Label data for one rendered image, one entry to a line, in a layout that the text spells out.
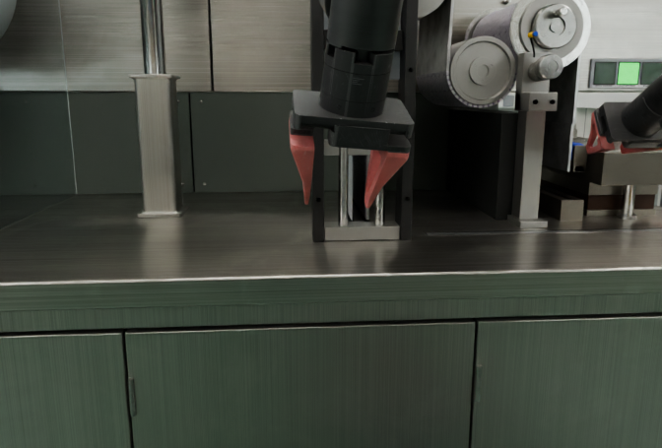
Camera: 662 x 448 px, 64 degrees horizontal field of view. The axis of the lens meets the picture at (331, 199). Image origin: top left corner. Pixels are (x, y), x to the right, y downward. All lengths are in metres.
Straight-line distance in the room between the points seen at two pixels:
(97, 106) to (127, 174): 0.17
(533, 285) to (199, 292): 0.45
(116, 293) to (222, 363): 0.17
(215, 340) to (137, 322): 0.11
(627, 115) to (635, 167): 0.23
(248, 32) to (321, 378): 0.81
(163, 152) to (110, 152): 0.32
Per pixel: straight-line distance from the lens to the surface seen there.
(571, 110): 1.10
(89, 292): 0.76
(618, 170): 1.10
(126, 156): 1.36
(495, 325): 0.82
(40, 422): 0.90
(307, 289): 0.71
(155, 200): 1.08
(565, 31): 1.06
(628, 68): 1.52
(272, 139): 1.30
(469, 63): 1.01
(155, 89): 1.06
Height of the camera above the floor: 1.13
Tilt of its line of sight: 11 degrees down
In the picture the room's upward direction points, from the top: straight up
